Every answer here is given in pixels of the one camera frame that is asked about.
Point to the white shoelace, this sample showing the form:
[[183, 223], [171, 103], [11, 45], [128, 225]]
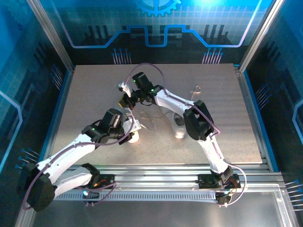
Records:
[[130, 115], [153, 124]]

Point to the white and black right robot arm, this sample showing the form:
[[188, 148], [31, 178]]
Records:
[[172, 100]]

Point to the small black electronics module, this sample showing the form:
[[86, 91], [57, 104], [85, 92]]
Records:
[[223, 198], [91, 195]]

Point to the grey metal shelf plate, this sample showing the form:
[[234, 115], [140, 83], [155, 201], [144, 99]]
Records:
[[154, 215]]

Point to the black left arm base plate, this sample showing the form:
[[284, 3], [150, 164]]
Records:
[[106, 180]]

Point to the aluminium mounting rail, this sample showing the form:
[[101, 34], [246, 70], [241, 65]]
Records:
[[154, 177]]

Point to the blue side rail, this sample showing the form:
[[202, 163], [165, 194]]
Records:
[[55, 118]]

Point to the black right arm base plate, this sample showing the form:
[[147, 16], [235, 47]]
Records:
[[206, 182]]

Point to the aluminium frame post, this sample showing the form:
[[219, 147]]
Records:
[[261, 35], [52, 35]]

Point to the aluminium side rail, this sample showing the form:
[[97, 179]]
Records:
[[251, 104]]

